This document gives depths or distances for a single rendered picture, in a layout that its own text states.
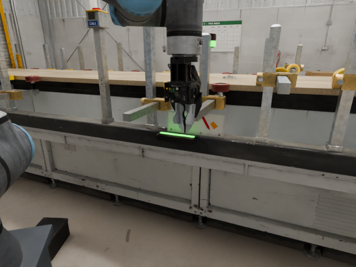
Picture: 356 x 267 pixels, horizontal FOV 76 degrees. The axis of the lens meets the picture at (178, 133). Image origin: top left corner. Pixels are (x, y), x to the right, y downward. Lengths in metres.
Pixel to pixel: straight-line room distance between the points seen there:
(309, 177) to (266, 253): 0.60
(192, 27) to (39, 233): 0.63
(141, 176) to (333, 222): 1.10
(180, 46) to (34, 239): 0.59
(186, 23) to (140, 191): 1.23
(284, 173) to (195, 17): 0.72
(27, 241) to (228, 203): 1.04
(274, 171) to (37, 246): 0.85
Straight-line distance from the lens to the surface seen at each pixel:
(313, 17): 8.29
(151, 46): 1.05
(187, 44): 0.58
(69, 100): 1.69
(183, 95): 0.58
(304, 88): 1.14
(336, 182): 1.09
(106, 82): 1.20
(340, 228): 1.47
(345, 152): 1.02
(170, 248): 1.45
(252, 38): 8.06
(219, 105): 0.95
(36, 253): 0.67
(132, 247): 1.47
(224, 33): 8.09
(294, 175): 1.06
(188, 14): 0.59
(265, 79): 0.91
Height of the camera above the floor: 1.02
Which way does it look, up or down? 18 degrees down
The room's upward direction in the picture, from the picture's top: straight up
